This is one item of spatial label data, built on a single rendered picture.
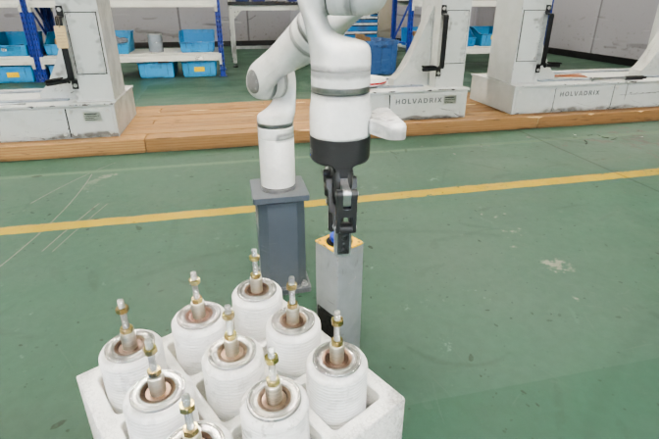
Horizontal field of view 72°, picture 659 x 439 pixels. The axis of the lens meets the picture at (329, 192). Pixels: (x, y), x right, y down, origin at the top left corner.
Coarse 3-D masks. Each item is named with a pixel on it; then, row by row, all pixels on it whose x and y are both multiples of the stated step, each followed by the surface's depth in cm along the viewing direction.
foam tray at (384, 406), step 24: (168, 336) 85; (168, 360) 79; (264, 360) 83; (96, 384) 74; (384, 384) 74; (96, 408) 70; (384, 408) 70; (96, 432) 71; (120, 432) 66; (240, 432) 68; (312, 432) 68; (336, 432) 66; (360, 432) 66; (384, 432) 70
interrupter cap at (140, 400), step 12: (168, 372) 67; (144, 384) 65; (168, 384) 65; (180, 384) 65; (132, 396) 63; (144, 396) 63; (168, 396) 63; (180, 396) 63; (144, 408) 61; (156, 408) 61; (168, 408) 61
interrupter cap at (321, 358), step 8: (328, 344) 72; (344, 344) 72; (320, 352) 71; (328, 352) 71; (344, 352) 71; (352, 352) 70; (320, 360) 69; (328, 360) 69; (344, 360) 69; (352, 360) 69; (360, 360) 69; (320, 368) 67; (328, 368) 67; (336, 368) 67; (344, 368) 67; (352, 368) 67; (336, 376) 66; (344, 376) 66
